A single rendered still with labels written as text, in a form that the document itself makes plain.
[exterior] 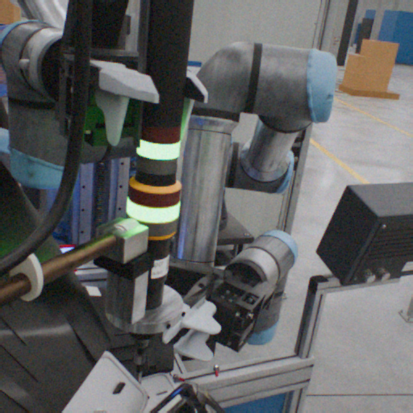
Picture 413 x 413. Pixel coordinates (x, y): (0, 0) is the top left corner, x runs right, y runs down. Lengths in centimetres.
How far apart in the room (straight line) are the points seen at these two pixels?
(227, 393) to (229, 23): 173
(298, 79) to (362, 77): 1203
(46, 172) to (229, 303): 29
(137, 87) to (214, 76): 48
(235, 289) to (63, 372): 34
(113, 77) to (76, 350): 21
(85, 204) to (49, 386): 90
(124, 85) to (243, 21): 211
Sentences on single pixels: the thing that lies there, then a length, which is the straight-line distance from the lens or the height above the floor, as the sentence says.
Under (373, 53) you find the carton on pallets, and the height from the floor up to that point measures 96.
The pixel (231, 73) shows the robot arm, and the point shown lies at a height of 146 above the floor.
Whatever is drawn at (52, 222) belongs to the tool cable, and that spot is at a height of 142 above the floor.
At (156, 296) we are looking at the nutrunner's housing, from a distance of 45.
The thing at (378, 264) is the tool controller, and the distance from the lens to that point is 114.
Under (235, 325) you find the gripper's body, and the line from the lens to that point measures 69.
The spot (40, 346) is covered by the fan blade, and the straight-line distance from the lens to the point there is 41.
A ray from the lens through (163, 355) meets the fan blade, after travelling 60.
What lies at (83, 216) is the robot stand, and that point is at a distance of 129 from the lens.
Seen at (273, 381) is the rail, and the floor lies 82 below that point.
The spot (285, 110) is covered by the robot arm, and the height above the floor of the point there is 142.
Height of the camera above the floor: 156
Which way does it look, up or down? 22 degrees down
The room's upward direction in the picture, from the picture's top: 7 degrees clockwise
